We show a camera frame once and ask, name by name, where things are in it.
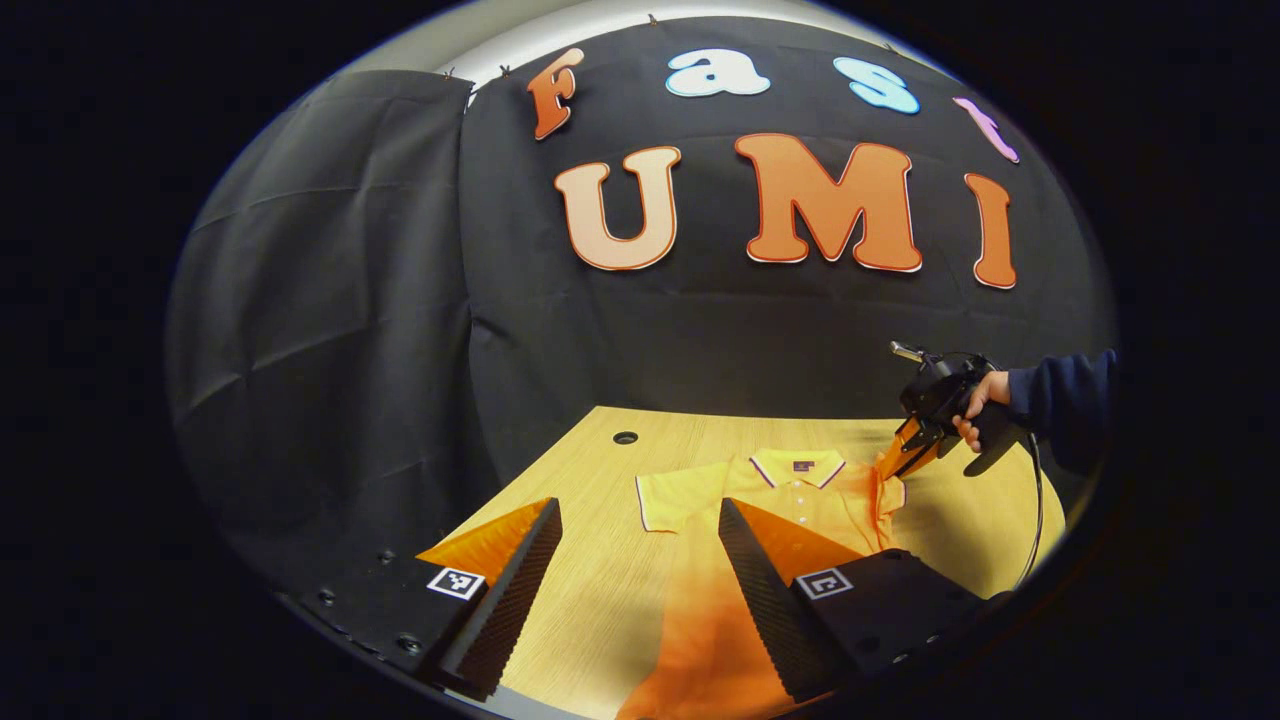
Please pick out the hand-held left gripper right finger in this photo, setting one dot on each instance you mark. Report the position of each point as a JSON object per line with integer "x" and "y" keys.
{"x": 765, "y": 600}

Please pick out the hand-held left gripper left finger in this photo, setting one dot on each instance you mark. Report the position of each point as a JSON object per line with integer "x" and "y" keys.
{"x": 515, "y": 610}

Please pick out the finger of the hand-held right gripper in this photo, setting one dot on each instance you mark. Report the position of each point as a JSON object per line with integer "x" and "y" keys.
{"x": 910, "y": 450}

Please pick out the orange T-shirt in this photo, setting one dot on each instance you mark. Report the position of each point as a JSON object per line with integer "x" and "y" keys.
{"x": 800, "y": 500}

